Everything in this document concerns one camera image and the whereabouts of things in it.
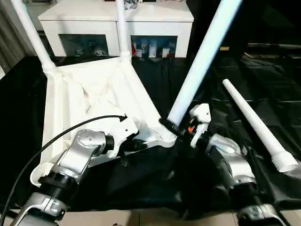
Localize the dark tangled small object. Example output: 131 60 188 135
123 0 141 10

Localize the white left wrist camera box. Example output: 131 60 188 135
108 117 140 157

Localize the grey curtain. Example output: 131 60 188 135
0 0 45 71

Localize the white cabinet with glass doors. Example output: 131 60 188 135
38 0 195 58

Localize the white plastic table top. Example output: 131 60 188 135
30 55 179 187

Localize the white plastic table leg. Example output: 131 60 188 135
222 78 300 174
166 0 243 131
115 0 133 60
9 0 60 74

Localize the black mat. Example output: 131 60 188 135
0 42 301 213

